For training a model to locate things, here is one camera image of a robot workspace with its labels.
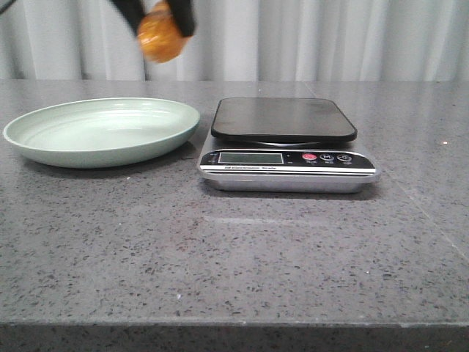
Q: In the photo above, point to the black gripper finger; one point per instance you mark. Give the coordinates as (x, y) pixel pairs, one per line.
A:
(182, 11)
(132, 11)

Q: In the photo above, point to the orange corn cob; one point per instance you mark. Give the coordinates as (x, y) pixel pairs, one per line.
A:
(159, 38)

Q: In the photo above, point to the white pleated curtain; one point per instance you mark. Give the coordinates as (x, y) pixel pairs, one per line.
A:
(244, 41)

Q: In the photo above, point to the pale green plate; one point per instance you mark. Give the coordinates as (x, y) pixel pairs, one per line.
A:
(100, 133)

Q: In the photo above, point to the silver black kitchen scale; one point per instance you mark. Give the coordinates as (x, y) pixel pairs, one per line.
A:
(304, 145)

